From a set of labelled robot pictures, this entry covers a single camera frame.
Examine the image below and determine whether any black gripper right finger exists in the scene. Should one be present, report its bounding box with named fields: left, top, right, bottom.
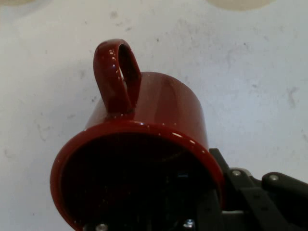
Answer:
left=208, top=148, right=308, bottom=231

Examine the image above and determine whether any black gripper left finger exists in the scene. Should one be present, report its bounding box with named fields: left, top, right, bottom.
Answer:
left=81, top=188, right=224, bottom=231

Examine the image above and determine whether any red enamel mug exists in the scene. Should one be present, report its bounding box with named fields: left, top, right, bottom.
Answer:
left=50, top=38, right=226, bottom=231

